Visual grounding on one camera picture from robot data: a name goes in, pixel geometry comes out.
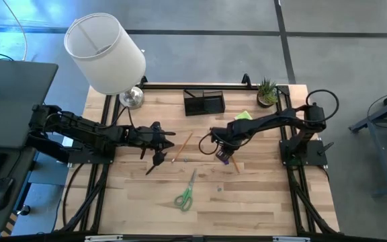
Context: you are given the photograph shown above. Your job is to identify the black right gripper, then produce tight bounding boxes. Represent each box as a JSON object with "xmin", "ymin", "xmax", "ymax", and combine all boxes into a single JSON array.
[{"xmin": 209, "ymin": 126, "xmax": 247, "ymax": 161}]

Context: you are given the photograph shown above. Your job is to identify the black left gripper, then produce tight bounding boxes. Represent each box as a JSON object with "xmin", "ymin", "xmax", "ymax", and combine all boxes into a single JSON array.
[{"xmin": 126, "ymin": 121, "xmax": 177, "ymax": 168}]

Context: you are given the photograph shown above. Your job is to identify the yellow pencil pink eraser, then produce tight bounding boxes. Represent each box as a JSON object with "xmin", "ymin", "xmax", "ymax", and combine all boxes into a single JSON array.
[{"xmin": 171, "ymin": 132, "xmax": 194, "ymax": 164}]

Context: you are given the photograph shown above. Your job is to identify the green sticky note pad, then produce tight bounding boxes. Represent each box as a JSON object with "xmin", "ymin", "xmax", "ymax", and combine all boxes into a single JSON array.
[{"xmin": 234, "ymin": 110, "xmax": 253, "ymax": 121}]

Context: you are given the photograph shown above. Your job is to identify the black mesh desk organizer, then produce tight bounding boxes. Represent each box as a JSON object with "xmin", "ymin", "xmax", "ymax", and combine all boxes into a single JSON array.
[{"xmin": 183, "ymin": 89, "xmax": 226, "ymax": 117}]

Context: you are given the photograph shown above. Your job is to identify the green handled scissors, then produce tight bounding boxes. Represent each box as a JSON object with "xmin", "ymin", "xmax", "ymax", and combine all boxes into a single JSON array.
[{"xmin": 173, "ymin": 169, "xmax": 198, "ymax": 212}]

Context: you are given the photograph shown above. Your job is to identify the small potted green plant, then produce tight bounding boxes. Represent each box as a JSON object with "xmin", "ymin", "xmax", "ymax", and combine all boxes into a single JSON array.
[{"xmin": 256, "ymin": 77, "xmax": 279, "ymax": 109}]

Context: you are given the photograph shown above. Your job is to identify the white shade silver table lamp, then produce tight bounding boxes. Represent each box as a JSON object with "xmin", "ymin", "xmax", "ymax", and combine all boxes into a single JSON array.
[{"xmin": 63, "ymin": 12, "xmax": 146, "ymax": 110}]

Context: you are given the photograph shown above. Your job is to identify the blue metal cart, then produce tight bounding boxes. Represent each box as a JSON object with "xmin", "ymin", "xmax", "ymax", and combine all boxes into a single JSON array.
[{"xmin": 349, "ymin": 82, "xmax": 387, "ymax": 198}]

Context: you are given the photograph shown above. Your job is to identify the black silver knob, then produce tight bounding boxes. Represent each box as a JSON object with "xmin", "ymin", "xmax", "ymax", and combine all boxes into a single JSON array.
[{"xmin": 16, "ymin": 204, "xmax": 32, "ymax": 216}]

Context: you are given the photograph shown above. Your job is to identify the dark grey desk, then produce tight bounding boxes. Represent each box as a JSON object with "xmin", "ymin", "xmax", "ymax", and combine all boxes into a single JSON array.
[{"xmin": 0, "ymin": 58, "xmax": 59, "ymax": 233}]

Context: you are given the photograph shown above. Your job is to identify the black computer mouse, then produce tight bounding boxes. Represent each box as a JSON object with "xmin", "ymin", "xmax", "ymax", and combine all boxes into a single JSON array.
[{"xmin": 0, "ymin": 177, "xmax": 15, "ymax": 212}]

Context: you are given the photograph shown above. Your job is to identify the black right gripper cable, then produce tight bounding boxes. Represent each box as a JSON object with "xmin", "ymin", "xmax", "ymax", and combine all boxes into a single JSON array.
[{"xmin": 198, "ymin": 132, "xmax": 221, "ymax": 156}]

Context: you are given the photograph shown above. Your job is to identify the black aluminium table frame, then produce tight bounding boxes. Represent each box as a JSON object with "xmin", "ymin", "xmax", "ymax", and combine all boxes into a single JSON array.
[{"xmin": 54, "ymin": 74, "xmax": 341, "ymax": 242}]

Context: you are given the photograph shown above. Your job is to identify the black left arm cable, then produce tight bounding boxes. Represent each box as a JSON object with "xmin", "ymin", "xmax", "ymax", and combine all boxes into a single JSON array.
[{"xmin": 97, "ymin": 106, "xmax": 137, "ymax": 130}]

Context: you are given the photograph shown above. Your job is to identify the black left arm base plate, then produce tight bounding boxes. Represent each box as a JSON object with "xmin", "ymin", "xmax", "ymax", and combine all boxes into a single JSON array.
[{"xmin": 67, "ymin": 140, "xmax": 117, "ymax": 165}]

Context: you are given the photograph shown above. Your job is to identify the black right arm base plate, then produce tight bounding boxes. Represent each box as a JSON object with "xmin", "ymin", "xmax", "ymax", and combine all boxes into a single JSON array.
[{"xmin": 279, "ymin": 139, "xmax": 329, "ymax": 167}]

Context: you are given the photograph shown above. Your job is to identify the black base plate lever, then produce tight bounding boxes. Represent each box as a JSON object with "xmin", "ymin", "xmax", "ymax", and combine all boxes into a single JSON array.
[{"xmin": 316, "ymin": 141, "xmax": 335, "ymax": 157}]

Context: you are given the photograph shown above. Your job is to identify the silver bracket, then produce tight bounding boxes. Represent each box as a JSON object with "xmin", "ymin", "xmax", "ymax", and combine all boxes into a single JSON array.
[
  {"xmin": 84, "ymin": 235, "xmax": 124, "ymax": 242},
  {"xmin": 272, "ymin": 236, "xmax": 311, "ymax": 242}
]

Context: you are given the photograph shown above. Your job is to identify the black right arm cable loop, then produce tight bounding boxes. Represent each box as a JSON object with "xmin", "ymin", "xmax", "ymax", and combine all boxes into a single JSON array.
[{"xmin": 306, "ymin": 89, "xmax": 341, "ymax": 124}]

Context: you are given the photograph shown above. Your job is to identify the white floor cable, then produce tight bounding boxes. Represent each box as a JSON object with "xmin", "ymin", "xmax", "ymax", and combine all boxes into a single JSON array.
[{"xmin": 1, "ymin": 0, "xmax": 28, "ymax": 61}]

